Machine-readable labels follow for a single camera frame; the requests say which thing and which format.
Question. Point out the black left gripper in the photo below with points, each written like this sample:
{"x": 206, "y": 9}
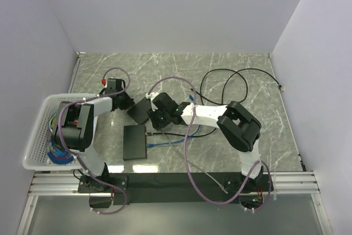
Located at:
{"x": 129, "y": 102}

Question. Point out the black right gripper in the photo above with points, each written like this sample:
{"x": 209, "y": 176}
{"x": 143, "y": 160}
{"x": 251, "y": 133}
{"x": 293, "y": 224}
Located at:
{"x": 157, "y": 125}

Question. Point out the dark grey network switch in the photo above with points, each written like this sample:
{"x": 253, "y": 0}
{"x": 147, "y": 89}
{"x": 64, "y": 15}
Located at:
{"x": 134, "y": 142}

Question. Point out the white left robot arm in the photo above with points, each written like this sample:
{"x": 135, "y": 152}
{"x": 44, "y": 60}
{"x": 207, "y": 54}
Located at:
{"x": 78, "y": 125}

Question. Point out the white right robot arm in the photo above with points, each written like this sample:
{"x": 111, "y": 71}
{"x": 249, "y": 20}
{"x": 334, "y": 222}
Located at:
{"x": 238, "y": 125}

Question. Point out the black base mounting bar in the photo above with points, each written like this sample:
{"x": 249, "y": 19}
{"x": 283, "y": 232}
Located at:
{"x": 159, "y": 188}

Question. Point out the white plastic mesh basket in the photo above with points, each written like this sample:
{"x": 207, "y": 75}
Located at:
{"x": 36, "y": 157}

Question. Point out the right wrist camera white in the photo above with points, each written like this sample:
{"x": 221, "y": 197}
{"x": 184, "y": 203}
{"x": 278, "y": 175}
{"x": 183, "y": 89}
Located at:
{"x": 151, "y": 95}

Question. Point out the aluminium rail frame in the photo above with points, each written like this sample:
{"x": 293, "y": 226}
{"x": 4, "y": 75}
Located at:
{"x": 65, "y": 184}

